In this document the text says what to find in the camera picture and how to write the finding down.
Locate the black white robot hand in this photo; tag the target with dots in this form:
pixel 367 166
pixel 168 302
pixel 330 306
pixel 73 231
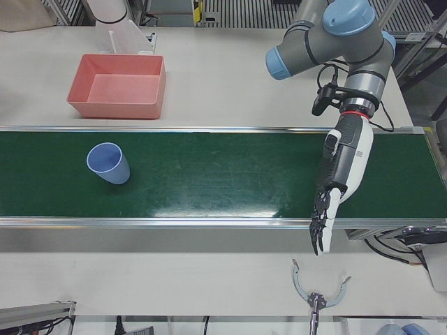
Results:
pixel 349 157

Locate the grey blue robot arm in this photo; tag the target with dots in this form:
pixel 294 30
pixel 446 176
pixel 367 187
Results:
pixel 342 38

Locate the black electronics box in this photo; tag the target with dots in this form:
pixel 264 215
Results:
pixel 422 239

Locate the blue plastic cup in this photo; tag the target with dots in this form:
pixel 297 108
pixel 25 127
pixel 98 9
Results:
pixel 115 171

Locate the pink plastic box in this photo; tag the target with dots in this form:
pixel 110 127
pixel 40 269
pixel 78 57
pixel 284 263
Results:
pixel 115 87

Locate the green conveyor belt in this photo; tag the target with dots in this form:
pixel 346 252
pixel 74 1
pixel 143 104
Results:
pixel 209 174

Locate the white device housing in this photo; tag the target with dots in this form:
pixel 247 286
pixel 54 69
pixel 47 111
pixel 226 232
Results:
pixel 438 268

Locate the pale blue rounded object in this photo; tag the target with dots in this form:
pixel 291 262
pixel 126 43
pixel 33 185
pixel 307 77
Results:
pixel 389 331
pixel 412 329

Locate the white cylindrical column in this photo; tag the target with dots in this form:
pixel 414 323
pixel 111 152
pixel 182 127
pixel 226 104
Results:
pixel 106 10

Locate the black power plug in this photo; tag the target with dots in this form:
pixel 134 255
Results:
pixel 120 326

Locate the aluminium profile bar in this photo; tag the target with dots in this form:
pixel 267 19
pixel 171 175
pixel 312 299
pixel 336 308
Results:
pixel 35 310

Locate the beige board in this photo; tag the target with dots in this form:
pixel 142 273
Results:
pixel 24 14

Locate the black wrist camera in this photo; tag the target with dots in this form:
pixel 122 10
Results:
pixel 323 99

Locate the aluminium table frame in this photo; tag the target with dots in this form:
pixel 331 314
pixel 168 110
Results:
pixel 415 36

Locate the grey curved clamp bracket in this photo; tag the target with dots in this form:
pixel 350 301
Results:
pixel 316 300

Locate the yellow black post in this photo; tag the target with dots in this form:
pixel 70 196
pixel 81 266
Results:
pixel 198 8

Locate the white mounting bracket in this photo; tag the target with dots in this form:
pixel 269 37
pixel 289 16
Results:
pixel 129 38

